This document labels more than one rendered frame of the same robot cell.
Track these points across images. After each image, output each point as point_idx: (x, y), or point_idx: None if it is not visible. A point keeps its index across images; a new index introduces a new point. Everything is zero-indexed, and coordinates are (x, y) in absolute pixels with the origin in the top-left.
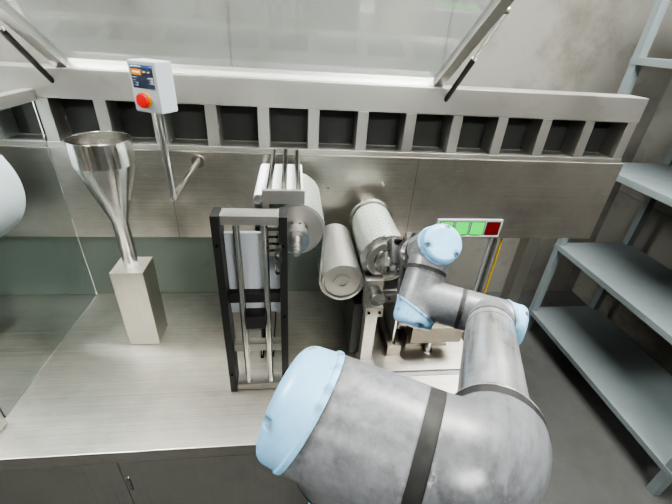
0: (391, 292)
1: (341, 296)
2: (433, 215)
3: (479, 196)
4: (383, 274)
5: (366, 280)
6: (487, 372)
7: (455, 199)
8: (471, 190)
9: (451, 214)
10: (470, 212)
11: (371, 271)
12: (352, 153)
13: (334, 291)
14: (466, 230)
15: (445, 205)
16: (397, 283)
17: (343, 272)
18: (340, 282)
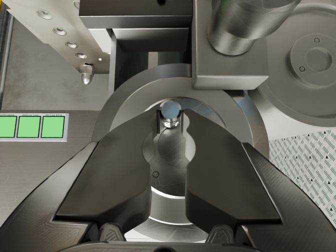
0: (152, 22)
1: (309, 8)
2: (74, 146)
3: (8, 177)
4: (188, 92)
5: (267, 77)
6: None
7: (44, 172)
8: (22, 187)
9: (47, 148)
10: (19, 151)
11: (232, 105)
12: (204, 242)
13: (334, 26)
14: (20, 123)
15: (58, 162)
16: (129, 50)
17: (318, 97)
18: (323, 59)
